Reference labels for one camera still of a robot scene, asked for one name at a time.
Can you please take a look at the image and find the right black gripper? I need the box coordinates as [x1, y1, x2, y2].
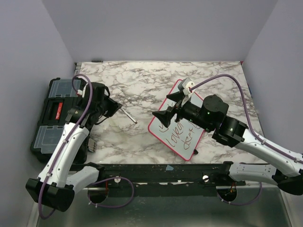
[151, 91, 213, 131]

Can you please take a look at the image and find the white marker pen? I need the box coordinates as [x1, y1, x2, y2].
[121, 108, 137, 124]

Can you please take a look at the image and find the pink framed whiteboard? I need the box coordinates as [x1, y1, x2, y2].
[148, 79, 213, 162]

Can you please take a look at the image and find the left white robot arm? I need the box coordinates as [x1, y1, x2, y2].
[26, 82, 122, 212]

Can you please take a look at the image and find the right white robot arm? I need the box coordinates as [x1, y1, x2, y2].
[152, 92, 303, 195]

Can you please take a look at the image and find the black plastic toolbox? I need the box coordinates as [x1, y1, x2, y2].
[30, 78, 87, 164]

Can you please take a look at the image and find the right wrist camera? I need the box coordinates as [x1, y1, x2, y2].
[178, 78, 195, 107]

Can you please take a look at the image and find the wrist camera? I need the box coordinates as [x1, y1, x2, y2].
[77, 89, 85, 96]
[178, 78, 195, 107]

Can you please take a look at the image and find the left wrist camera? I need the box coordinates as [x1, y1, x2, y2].
[77, 89, 85, 96]

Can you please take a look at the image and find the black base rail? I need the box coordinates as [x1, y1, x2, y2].
[97, 162, 245, 197]

